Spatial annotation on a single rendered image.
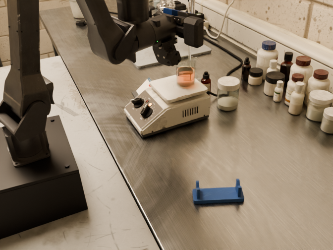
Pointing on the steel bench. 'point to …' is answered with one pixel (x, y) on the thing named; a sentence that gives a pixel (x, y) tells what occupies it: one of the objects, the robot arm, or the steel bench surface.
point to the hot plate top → (176, 95)
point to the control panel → (135, 112)
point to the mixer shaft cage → (165, 5)
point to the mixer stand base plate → (144, 58)
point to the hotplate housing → (174, 113)
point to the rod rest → (218, 194)
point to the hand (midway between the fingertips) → (185, 19)
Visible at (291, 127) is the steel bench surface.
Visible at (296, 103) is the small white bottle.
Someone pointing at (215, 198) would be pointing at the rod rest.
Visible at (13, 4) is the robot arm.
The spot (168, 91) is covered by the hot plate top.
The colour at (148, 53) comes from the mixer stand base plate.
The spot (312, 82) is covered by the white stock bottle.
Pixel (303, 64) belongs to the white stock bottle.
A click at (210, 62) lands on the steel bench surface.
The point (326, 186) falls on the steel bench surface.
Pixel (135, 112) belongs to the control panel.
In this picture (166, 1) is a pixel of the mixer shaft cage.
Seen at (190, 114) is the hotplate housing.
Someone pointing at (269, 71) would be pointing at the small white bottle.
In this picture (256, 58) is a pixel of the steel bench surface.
